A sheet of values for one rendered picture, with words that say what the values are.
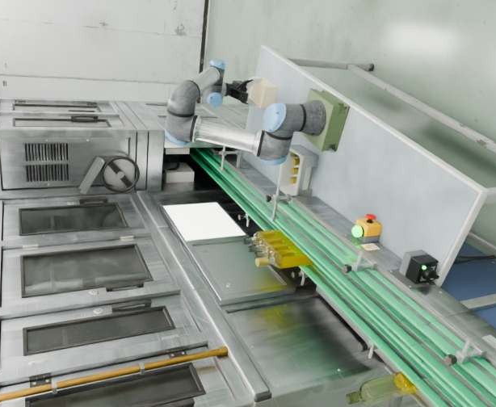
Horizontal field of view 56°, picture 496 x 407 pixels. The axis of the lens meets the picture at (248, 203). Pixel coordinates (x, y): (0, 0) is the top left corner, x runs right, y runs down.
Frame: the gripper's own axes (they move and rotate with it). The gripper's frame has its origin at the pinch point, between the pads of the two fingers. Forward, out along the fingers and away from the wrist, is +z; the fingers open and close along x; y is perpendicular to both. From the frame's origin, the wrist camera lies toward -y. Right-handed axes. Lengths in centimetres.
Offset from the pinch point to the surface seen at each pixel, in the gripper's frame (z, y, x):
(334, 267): -12, -111, 29
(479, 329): 0, -161, 12
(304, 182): 1, -59, 21
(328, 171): 6, -67, 12
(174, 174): -32, 28, 64
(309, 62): 33.8, 12.0, -14.9
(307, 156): 0, -58, 9
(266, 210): -13, -55, 39
